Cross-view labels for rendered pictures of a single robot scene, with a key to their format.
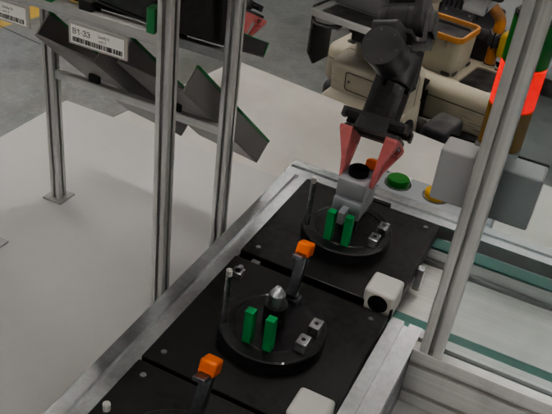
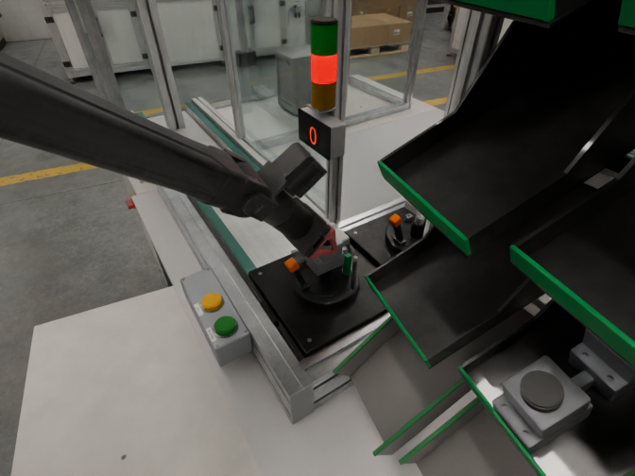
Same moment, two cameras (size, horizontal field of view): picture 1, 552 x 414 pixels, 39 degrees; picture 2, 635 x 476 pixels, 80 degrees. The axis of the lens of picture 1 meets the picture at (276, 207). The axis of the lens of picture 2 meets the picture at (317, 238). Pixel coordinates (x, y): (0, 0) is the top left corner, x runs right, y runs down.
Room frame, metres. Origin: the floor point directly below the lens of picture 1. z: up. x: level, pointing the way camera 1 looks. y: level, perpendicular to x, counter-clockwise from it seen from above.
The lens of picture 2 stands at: (1.43, 0.19, 1.55)
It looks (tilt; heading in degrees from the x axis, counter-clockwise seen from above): 40 degrees down; 215
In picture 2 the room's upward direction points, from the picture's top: straight up
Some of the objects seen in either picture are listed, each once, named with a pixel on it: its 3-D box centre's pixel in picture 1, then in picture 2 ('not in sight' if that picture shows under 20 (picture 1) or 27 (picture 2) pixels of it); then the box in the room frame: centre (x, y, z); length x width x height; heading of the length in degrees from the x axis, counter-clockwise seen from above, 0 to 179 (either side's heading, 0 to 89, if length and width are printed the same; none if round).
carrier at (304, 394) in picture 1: (275, 310); (418, 227); (0.74, -0.02, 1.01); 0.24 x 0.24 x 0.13; 68
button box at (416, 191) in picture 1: (431, 210); (214, 313); (1.14, -0.27, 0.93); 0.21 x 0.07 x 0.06; 68
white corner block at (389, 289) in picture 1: (382, 295); (336, 241); (0.85, -0.17, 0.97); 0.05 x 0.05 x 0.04; 68
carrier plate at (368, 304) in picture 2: (344, 241); (324, 286); (0.97, -0.11, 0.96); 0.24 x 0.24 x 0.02; 68
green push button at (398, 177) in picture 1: (397, 182); (225, 327); (1.17, -0.21, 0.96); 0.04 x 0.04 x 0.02
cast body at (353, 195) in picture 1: (353, 190); (329, 248); (0.96, -0.11, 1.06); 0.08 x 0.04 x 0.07; 158
